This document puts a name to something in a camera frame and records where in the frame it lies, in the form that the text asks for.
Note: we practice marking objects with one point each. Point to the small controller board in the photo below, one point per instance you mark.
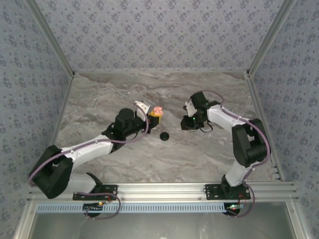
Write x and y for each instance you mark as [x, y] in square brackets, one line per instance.
[93, 206]
[233, 207]

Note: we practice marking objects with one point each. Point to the aluminium frame leg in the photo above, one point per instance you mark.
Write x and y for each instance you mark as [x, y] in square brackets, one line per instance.
[25, 221]
[297, 221]

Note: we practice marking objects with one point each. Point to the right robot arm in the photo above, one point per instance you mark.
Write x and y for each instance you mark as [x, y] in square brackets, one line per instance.
[251, 142]

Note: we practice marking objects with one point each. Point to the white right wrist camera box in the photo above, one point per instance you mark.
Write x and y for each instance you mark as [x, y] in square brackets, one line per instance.
[190, 107]

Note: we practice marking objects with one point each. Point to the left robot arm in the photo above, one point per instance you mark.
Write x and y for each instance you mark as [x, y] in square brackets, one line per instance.
[84, 149]

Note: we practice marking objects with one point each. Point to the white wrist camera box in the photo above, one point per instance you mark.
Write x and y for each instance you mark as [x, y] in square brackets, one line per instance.
[190, 107]
[142, 108]

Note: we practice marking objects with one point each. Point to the long aluminium base rail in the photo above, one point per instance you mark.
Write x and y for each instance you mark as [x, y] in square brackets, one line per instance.
[162, 190]

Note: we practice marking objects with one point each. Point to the black round charging case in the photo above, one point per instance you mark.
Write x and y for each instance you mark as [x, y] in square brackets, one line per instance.
[164, 136]

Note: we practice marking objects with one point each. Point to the pink earbud charging case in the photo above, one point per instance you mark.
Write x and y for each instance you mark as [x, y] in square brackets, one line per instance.
[157, 109]

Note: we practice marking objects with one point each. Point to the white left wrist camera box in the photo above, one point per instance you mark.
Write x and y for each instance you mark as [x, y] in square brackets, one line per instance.
[142, 108]

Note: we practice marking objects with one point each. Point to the aluminium frame post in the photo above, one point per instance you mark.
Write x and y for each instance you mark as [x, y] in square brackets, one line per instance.
[271, 37]
[51, 37]

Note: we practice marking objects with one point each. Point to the grey metal panel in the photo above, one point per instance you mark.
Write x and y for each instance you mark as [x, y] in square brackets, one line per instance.
[162, 226]

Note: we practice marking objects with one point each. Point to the aluminium table side rail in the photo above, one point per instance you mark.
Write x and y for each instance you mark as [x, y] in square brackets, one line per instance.
[258, 99]
[61, 107]

